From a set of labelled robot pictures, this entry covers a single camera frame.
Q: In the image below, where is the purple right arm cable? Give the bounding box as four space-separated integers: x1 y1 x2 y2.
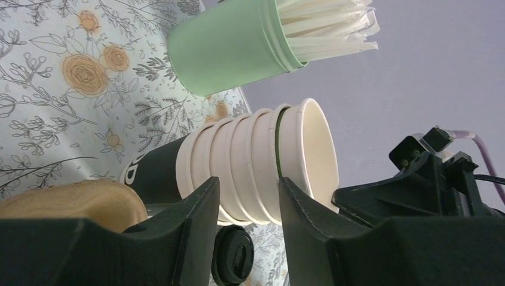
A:
451 130 505 206

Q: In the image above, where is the bundle of white wrapped straws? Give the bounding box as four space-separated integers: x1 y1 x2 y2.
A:
276 0 380 63

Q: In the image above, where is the stack of black paper cups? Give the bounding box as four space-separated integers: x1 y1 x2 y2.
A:
119 104 289 226

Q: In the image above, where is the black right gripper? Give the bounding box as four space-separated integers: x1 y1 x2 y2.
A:
332 126 504 226

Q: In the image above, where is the stack of brown cup carriers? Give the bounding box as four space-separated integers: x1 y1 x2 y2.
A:
1 179 148 233

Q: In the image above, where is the black coffee lid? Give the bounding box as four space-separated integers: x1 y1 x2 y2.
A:
211 225 254 285

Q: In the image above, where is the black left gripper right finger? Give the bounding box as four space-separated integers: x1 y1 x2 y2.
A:
279 178 504 285

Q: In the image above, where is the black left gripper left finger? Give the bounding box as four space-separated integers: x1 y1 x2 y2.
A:
1 177 220 285

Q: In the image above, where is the floral tablecloth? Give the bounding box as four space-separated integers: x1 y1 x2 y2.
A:
1 1 288 285

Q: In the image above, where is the green straw holder cup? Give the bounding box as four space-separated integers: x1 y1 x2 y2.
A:
167 0 306 97

